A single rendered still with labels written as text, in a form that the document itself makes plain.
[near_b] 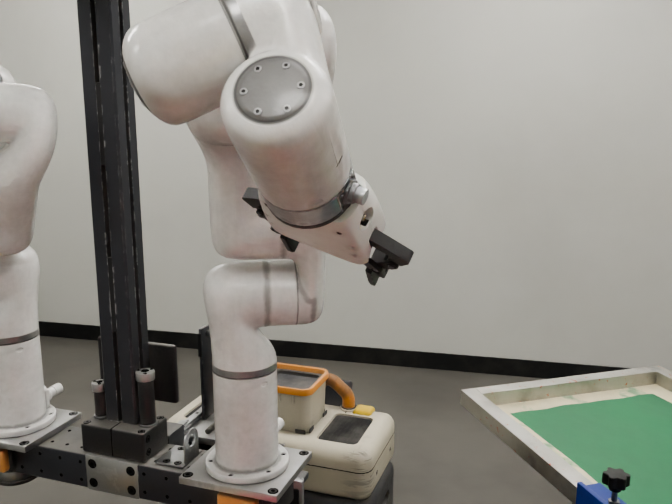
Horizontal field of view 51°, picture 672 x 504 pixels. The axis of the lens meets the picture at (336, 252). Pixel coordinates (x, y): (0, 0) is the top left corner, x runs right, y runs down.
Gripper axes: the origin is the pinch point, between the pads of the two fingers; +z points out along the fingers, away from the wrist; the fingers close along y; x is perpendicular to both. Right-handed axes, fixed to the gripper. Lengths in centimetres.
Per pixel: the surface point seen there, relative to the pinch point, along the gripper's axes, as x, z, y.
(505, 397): -14, 113, -22
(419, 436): -14, 310, 8
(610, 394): -27, 122, -45
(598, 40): -252, 279, 0
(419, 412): -28, 335, 15
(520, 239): -149, 343, 0
